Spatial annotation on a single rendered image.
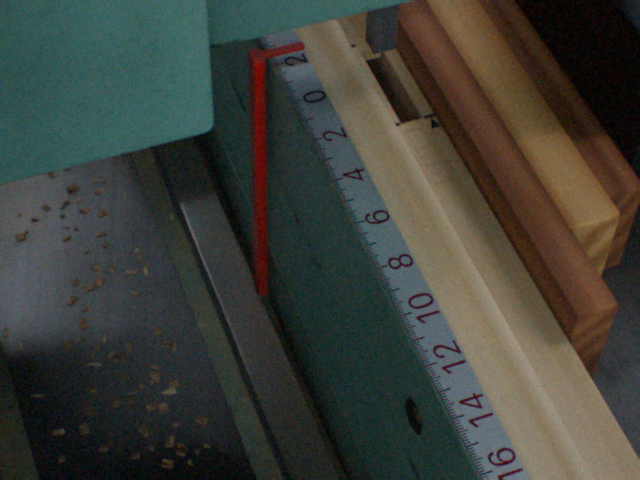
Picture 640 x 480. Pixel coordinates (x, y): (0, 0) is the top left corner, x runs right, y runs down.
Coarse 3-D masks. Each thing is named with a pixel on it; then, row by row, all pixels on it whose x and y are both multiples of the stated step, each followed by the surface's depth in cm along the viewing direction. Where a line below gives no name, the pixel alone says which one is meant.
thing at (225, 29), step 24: (216, 0) 41; (240, 0) 41; (264, 0) 42; (288, 0) 42; (312, 0) 42; (336, 0) 43; (360, 0) 43; (384, 0) 44; (408, 0) 44; (216, 24) 42; (240, 24) 42; (264, 24) 43; (288, 24) 43; (312, 24) 43
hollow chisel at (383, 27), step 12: (372, 12) 49; (384, 12) 49; (396, 12) 49; (372, 24) 49; (384, 24) 49; (396, 24) 49; (372, 36) 50; (384, 36) 49; (372, 48) 50; (384, 48) 50
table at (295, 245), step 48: (240, 144) 58; (288, 240) 54; (288, 288) 56; (624, 288) 50; (336, 336) 50; (624, 336) 48; (336, 384) 52; (624, 384) 47; (384, 432) 47; (624, 432) 46
